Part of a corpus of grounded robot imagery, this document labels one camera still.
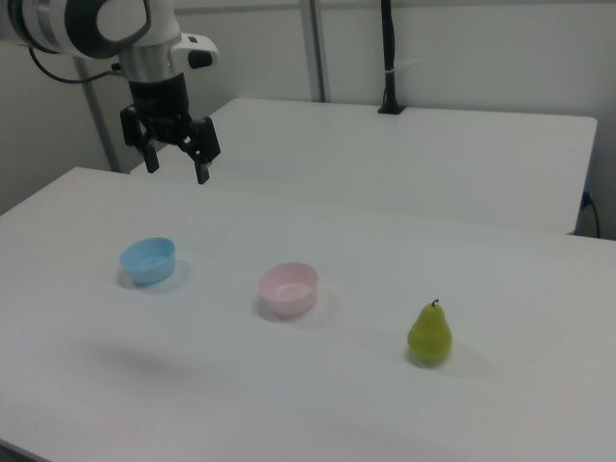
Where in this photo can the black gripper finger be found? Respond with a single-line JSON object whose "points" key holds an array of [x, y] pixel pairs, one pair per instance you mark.
{"points": [[207, 142], [134, 127]]}

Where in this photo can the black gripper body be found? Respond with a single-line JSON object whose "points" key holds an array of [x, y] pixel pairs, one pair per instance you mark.
{"points": [[159, 106]]}

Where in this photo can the green pear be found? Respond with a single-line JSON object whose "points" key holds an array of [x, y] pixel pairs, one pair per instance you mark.
{"points": [[429, 337]]}

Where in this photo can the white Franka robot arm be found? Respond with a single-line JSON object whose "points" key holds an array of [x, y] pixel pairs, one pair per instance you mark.
{"points": [[48, 24]]}

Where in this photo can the blue plastic bowl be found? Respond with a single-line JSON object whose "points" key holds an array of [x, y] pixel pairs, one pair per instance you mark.
{"points": [[146, 272]]}

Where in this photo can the pink plastic bowl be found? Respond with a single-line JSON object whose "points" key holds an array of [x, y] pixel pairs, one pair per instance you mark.
{"points": [[289, 300]]}

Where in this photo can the white side table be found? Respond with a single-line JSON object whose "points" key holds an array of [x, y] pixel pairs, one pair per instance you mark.
{"points": [[385, 159]]}

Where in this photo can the black pole with clamp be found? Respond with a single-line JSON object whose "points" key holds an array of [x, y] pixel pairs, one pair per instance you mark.
{"points": [[389, 48]]}

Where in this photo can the aluminium frame post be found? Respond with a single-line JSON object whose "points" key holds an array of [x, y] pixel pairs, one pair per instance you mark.
{"points": [[315, 48]]}

